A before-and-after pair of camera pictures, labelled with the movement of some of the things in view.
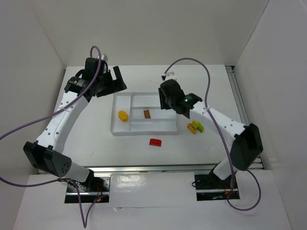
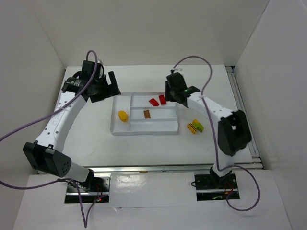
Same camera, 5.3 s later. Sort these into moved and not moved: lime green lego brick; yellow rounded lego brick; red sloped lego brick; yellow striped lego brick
Moved: red sloped lego brick
Not moved: yellow rounded lego brick; lime green lego brick; yellow striped lego brick
